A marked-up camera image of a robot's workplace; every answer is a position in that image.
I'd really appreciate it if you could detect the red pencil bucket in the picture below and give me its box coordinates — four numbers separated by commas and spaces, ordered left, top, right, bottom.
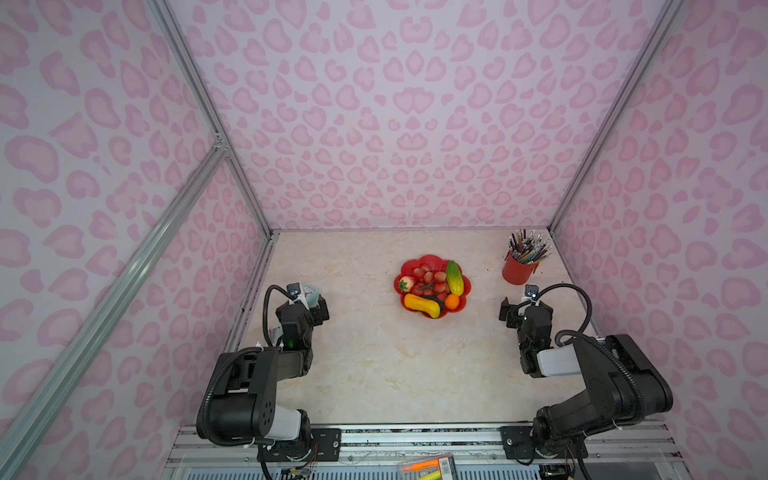
502, 252, 538, 286

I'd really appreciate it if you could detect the dark fake avocado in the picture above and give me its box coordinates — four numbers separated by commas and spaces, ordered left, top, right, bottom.
432, 296, 446, 314

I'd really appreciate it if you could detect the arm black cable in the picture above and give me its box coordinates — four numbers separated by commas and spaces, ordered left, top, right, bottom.
536, 282, 594, 346
262, 284, 293, 348

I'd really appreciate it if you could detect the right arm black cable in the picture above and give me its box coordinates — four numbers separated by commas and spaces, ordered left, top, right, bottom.
536, 282, 594, 346

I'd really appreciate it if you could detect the yellow fake fruit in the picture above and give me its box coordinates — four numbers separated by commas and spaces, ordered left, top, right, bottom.
403, 293, 442, 319

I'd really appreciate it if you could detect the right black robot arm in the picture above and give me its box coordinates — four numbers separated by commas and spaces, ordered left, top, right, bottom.
499, 297, 674, 465

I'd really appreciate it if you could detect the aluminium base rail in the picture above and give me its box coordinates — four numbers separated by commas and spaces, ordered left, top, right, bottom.
160, 422, 691, 480

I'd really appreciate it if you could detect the small teal clock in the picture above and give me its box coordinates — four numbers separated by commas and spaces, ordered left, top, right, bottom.
302, 284, 320, 309

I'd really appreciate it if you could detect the red lychee bunch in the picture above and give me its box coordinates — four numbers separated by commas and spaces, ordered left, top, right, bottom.
410, 264, 449, 301

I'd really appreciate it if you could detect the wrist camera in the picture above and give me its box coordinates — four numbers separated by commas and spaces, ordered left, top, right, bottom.
523, 284, 540, 302
286, 282, 303, 301

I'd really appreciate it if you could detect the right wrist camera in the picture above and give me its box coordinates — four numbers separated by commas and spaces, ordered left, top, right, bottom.
523, 284, 540, 302

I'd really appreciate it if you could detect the pink-red fake strawberry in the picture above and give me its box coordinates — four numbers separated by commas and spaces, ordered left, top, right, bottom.
397, 276, 415, 293

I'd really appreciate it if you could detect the clear box with markers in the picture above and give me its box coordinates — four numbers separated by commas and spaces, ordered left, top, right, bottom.
398, 454, 459, 480

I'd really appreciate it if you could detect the bundle of pencils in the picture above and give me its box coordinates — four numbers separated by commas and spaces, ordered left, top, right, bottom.
508, 229, 554, 265

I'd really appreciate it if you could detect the small fake orange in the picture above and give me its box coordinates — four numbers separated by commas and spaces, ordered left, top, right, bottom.
444, 294, 461, 311

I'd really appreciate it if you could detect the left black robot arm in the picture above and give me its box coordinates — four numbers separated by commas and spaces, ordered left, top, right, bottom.
196, 283, 330, 462

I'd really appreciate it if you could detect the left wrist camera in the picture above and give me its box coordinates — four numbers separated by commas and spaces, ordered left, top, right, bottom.
286, 282, 303, 301

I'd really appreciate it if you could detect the green-yellow fake mango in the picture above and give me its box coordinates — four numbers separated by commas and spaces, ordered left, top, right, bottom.
445, 261, 465, 297

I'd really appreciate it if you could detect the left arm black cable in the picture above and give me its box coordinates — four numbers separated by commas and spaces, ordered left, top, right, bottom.
262, 284, 293, 348

